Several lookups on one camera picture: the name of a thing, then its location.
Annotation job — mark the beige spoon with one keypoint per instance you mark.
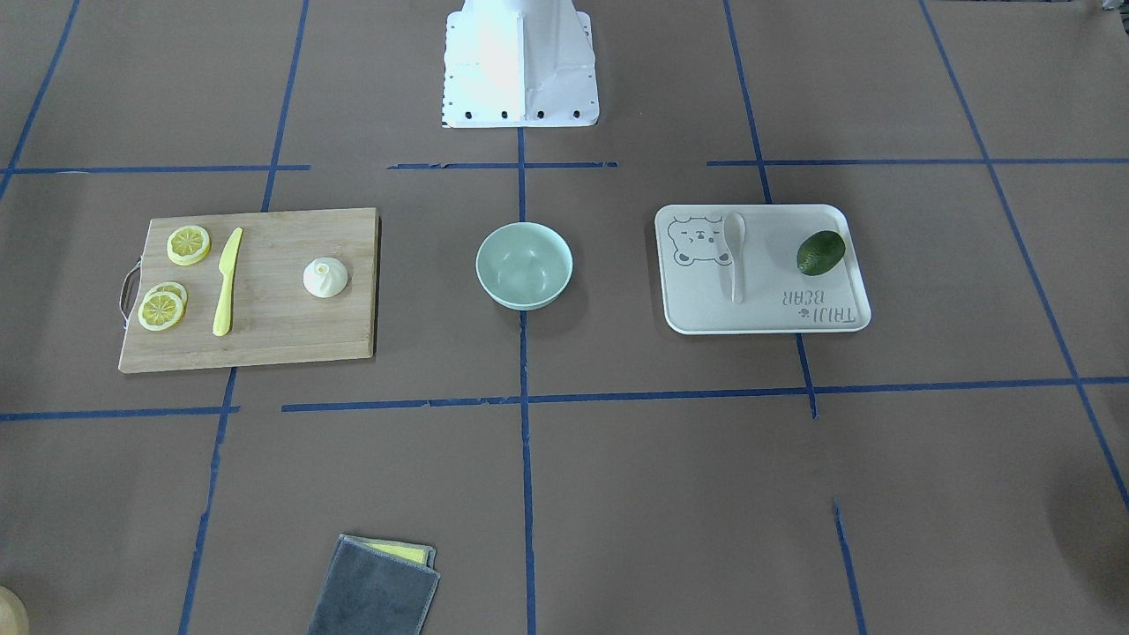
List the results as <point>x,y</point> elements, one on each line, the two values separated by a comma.
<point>734,235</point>

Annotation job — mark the light green bowl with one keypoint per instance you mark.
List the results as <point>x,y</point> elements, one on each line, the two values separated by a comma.
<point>524,265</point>

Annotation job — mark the white bear tray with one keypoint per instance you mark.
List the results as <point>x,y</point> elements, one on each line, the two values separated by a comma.
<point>695,271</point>

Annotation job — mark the yellow sponge cloth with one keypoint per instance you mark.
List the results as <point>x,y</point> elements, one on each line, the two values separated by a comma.
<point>422,555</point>

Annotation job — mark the bamboo cutting board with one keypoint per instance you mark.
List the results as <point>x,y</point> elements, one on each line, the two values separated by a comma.
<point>275,321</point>

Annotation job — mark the yellow plastic knife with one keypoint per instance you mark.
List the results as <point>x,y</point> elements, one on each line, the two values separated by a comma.
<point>223,314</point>

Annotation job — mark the upper lemon slice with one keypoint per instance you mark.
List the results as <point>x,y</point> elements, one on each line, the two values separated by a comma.
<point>188,245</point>

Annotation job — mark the lower back lemon slice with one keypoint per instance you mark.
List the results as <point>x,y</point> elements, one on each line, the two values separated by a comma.
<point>171,287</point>

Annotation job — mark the wooden mug tree stand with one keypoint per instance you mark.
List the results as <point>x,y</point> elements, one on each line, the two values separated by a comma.
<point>14,618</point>

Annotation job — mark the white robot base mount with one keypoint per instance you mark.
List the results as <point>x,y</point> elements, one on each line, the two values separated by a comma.
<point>519,64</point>

